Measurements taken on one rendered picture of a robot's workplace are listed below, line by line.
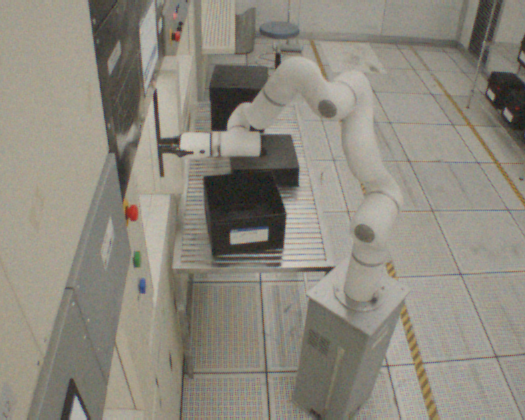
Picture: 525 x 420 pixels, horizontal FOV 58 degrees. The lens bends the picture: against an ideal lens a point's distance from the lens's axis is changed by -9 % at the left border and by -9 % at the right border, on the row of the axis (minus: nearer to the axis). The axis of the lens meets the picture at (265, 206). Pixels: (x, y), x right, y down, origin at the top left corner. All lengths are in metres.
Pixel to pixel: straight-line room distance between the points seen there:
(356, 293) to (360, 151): 0.54
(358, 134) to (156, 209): 0.88
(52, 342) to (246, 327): 2.01
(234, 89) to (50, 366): 2.01
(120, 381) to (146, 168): 0.93
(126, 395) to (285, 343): 1.36
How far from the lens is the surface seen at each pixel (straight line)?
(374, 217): 1.50
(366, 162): 1.48
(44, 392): 0.68
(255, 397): 2.43
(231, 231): 1.85
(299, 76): 1.45
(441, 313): 2.92
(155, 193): 2.06
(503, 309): 3.09
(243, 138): 1.70
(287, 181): 2.24
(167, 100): 1.83
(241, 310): 2.74
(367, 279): 1.72
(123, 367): 1.28
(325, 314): 1.82
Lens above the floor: 2.11
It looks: 39 degrees down
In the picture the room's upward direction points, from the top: 3 degrees clockwise
